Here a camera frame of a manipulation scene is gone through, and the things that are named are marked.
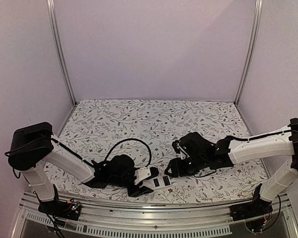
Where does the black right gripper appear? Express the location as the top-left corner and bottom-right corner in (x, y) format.
(164, 155), (208, 178)

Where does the purple AAA battery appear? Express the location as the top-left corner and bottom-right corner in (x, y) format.
(163, 176), (170, 186)

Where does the white remote control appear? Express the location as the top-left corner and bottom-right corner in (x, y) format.
(143, 176), (175, 191)

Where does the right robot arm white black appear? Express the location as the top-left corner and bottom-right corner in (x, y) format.
(164, 118), (298, 216)

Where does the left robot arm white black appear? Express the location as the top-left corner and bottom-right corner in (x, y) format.
(5, 122), (159, 215)

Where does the floral patterned table mat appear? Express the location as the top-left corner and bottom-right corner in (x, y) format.
(44, 100), (267, 204)

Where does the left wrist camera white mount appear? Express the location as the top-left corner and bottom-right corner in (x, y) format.
(134, 167), (159, 185)

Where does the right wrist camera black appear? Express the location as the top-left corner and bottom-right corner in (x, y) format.
(172, 140), (188, 160)

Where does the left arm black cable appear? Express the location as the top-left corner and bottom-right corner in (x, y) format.
(104, 138), (152, 167)

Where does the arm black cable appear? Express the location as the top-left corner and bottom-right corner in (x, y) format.
(225, 127), (293, 142)
(104, 138), (152, 167)

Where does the aluminium front rail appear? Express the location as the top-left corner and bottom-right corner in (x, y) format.
(11, 190), (298, 238)

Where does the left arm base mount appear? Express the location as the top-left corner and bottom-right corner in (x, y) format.
(37, 185), (81, 221)

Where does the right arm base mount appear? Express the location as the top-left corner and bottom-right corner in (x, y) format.
(229, 184), (273, 233)

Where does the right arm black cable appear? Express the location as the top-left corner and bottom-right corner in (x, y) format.
(225, 127), (293, 142)

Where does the right aluminium frame post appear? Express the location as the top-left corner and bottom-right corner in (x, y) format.
(234, 0), (263, 108)

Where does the aluminium frame post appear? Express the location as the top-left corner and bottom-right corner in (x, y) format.
(46, 0), (77, 106)
(234, 0), (263, 108)

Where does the left aluminium frame post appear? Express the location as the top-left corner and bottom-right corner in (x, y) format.
(46, 0), (77, 106)

